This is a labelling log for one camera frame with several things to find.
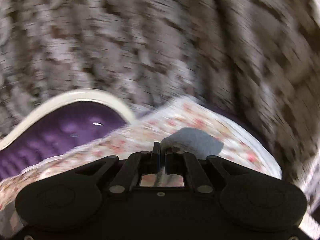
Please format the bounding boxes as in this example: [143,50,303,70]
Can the brown silver damask curtain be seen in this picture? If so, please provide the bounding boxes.
[1,0,319,210]

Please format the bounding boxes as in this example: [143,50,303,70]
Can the floral bed cover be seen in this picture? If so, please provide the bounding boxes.
[1,97,282,238]

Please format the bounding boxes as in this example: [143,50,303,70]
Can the grey argyle knit sweater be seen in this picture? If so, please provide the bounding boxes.
[140,127,224,187]

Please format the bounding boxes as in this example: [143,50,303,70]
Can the purple tufted headboard white frame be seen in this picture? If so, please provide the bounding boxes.
[1,89,136,180]

